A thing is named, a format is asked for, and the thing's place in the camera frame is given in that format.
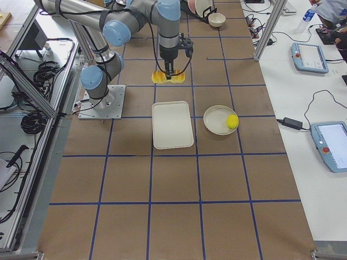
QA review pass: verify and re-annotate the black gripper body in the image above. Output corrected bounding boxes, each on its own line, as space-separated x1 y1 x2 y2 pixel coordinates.
159 33 194 72

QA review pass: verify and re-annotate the striped bread roll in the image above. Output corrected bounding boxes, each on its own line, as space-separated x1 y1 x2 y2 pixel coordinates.
151 69 185 83

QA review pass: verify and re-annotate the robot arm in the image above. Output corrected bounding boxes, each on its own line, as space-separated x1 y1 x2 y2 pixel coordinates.
35 1 193 109

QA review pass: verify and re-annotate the black plate rack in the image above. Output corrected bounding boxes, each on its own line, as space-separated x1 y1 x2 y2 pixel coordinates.
181 1 217 23

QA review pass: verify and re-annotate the pink plate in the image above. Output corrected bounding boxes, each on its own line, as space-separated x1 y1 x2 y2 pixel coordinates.
187 0 196 14

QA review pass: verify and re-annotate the cream plate in rack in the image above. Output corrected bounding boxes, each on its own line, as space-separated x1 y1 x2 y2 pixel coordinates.
195 0 213 17

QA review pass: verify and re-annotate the cream bowl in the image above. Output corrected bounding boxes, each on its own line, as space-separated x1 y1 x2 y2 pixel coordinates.
208 12 226 28

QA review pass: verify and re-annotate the white rectangular tray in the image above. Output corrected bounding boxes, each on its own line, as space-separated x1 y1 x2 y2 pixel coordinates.
152 101 194 150

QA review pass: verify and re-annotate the cream shallow dish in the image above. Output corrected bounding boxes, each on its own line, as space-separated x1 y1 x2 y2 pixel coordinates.
203 105 237 135

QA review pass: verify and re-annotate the yellow lemon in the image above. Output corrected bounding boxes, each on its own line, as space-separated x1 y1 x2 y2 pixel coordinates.
226 114 239 129

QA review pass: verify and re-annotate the black power adapter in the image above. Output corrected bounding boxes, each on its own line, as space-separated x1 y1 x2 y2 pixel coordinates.
282 117 303 130

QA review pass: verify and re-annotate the blue teach pendant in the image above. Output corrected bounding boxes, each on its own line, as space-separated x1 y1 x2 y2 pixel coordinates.
310 121 346 173
291 42 329 74

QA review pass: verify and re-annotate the water bottle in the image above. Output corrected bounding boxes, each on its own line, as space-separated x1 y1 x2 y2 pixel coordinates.
296 9 316 33

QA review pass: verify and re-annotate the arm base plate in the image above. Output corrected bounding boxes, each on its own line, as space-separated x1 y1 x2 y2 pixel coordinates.
78 84 126 120

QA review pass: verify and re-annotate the aluminium frame post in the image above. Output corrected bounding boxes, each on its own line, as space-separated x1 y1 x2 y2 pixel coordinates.
254 0 286 61

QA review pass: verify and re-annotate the black cable bundle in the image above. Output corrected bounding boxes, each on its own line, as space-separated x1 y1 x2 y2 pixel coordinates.
21 110 46 135

